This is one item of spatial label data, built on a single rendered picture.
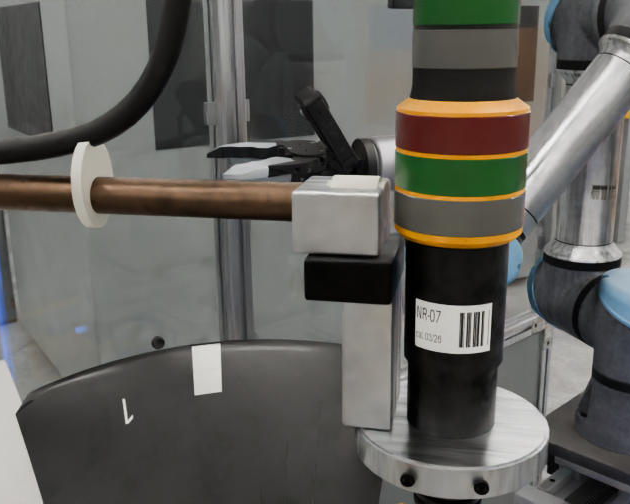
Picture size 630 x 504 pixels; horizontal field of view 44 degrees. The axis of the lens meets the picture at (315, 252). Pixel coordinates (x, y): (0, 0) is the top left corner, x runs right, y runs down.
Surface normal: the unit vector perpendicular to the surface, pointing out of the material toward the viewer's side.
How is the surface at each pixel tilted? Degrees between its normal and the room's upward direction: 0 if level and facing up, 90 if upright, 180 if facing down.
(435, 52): 90
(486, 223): 90
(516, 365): 90
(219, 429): 41
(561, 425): 0
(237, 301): 90
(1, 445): 50
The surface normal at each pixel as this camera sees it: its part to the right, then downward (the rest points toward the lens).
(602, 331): -0.95, 0.10
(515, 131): 0.59, 0.22
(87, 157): 0.98, 0.05
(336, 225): -0.22, 0.27
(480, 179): 0.11, 0.27
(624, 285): 0.03, -0.92
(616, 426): -0.56, -0.07
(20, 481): 0.51, -0.47
